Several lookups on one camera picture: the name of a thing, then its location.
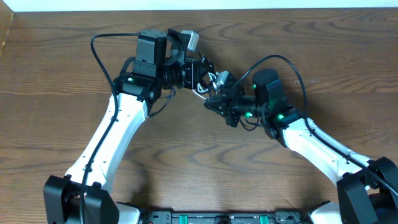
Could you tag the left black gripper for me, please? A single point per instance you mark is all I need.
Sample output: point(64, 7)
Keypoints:
point(193, 73)

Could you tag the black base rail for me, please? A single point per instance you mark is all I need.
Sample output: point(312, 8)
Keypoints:
point(217, 217)

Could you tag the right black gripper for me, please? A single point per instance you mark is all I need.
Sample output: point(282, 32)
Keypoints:
point(226, 104)

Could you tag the cardboard panel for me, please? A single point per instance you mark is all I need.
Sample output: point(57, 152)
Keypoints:
point(6, 17)

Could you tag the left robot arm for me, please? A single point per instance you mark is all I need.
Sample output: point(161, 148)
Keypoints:
point(83, 194)

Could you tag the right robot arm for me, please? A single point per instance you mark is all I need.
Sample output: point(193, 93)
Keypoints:
point(367, 189)

